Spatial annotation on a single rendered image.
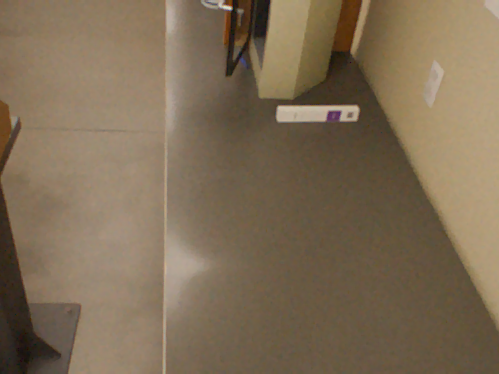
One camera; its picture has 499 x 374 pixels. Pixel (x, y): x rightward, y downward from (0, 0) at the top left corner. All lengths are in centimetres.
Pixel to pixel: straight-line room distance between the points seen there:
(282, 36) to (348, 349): 97
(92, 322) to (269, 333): 129
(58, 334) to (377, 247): 136
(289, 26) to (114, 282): 131
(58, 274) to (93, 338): 37
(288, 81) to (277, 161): 35
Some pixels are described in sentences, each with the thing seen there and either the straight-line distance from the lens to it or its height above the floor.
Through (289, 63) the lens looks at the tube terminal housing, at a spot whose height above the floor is 107.
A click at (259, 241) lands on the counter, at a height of 94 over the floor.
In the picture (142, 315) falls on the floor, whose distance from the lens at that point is 237.
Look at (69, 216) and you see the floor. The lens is 279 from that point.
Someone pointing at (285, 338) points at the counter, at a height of 94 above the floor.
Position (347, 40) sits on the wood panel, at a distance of 225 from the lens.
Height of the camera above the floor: 188
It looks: 39 degrees down
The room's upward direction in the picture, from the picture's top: 8 degrees clockwise
